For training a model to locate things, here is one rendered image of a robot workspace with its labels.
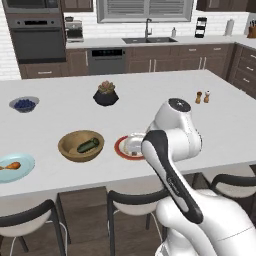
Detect dark sink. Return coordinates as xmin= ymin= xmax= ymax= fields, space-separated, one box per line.
xmin=121 ymin=36 xmax=179 ymax=45

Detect grey bowl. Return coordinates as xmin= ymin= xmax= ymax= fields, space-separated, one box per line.
xmin=8 ymin=95 xmax=41 ymax=114

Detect window with grey blinds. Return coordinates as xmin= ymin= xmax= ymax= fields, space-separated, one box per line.
xmin=96 ymin=0 xmax=195 ymax=24

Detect silver coffee machine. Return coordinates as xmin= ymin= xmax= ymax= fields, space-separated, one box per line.
xmin=64 ymin=18 xmax=85 ymax=44

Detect dark grey wall oven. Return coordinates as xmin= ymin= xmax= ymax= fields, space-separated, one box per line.
xmin=5 ymin=13 xmax=67 ymax=65

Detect wooden pepper shaker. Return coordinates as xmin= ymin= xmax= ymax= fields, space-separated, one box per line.
xmin=194 ymin=90 xmax=203 ymax=105

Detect dark grey dishwasher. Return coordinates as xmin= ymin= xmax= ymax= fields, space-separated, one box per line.
xmin=86 ymin=47 xmax=127 ymax=76

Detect wooden knife block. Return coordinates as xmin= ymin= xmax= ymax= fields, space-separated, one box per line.
xmin=246 ymin=20 xmax=256 ymax=39

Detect black and white stool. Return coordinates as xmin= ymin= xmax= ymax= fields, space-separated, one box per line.
xmin=106 ymin=187 xmax=170 ymax=256
xmin=209 ymin=172 xmax=256 ymax=202
xmin=0 ymin=198 xmax=68 ymax=256

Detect blueberries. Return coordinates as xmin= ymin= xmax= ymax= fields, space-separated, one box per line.
xmin=13 ymin=98 xmax=37 ymax=112

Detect white paper towel roll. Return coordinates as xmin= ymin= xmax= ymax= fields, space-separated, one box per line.
xmin=224 ymin=18 xmax=236 ymax=37

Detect red rimmed plate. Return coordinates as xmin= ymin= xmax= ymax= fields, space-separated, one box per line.
xmin=113 ymin=134 xmax=147 ymax=162

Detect brown cupboards beside oven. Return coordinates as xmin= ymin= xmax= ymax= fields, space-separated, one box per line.
xmin=18 ymin=48 xmax=90 ymax=80

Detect wooden salt shaker white top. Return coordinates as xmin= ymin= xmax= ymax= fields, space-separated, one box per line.
xmin=203 ymin=89 xmax=212 ymax=104

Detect light blue plate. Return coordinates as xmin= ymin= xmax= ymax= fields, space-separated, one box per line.
xmin=0 ymin=152 xmax=36 ymax=185

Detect succulent in black pot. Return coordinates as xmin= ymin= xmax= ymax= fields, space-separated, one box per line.
xmin=92 ymin=80 xmax=120 ymax=108

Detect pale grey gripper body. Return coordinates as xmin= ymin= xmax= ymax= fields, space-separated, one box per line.
xmin=123 ymin=132 xmax=147 ymax=158

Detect brown chicken drumstick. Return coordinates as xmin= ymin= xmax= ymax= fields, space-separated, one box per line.
xmin=0 ymin=161 xmax=22 ymax=172

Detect brown wall cupboards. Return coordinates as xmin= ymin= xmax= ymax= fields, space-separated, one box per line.
xmin=195 ymin=0 xmax=256 ymax=14
xmin=60 ymin=0 xmax=95 ymax=13

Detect green cucumber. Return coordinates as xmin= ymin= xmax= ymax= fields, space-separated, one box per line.
xmin=76 ymin=137 xmax=101 ymax=155

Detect dark tap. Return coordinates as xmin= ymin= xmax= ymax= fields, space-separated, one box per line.
xmin=144 ymin=17 xmax=154 ymax=39

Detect wooden bowl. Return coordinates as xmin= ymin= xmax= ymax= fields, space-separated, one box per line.
xmin=57 ymin=129 xmax=106 ymax=164

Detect dark grey microwave oven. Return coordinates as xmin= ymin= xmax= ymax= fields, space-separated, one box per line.
xmin=1 ymin=0 xmax=63 ymax=15

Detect black and white stand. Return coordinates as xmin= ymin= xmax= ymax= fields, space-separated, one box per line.
xmin=194 ymin=16 xmax=208 ymax=39

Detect brown drawer cupboards run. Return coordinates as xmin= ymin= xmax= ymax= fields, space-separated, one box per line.
xmin=227 ymin=44 xmax=256 ymax=100

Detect brown base cupboards run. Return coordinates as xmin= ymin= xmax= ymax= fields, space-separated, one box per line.
xmin=125 ymin=43 xmax=235 ymax=80

